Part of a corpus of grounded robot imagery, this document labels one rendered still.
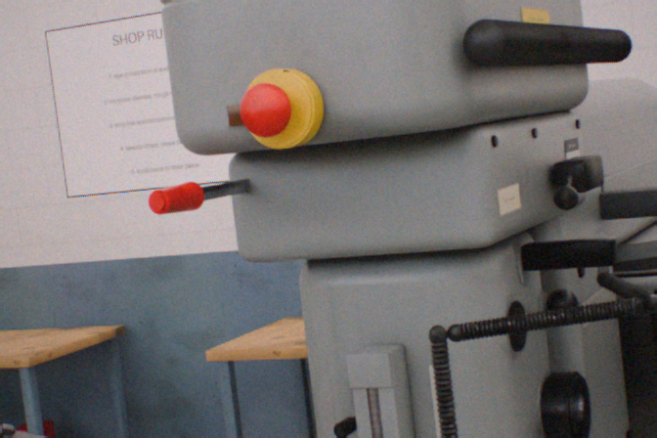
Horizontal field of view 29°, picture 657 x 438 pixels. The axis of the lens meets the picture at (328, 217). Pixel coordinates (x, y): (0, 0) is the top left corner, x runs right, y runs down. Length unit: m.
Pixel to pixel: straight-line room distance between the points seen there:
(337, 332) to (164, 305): 5.23
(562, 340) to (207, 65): 0.47
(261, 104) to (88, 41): 5.55
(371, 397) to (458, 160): 0.21
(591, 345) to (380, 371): 0.30
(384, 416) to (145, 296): 5.34
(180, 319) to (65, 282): 0.69
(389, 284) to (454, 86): 0.22
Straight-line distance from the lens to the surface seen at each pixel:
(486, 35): 0.95
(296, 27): 0.98
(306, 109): 0.95
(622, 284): 1.08
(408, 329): 1.10
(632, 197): 1.42
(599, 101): 1.49
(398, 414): 1.09
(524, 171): 1.12
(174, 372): 6.40
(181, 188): 1.01
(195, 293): 6.25
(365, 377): 1.08
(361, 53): 0.95
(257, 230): 1.11
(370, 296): 1.11
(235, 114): 1.00
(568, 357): 1.27
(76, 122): 6.53
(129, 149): 6.36
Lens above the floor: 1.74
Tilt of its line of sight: 4 degrees down
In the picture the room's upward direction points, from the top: 7 degrees counter-clockwise
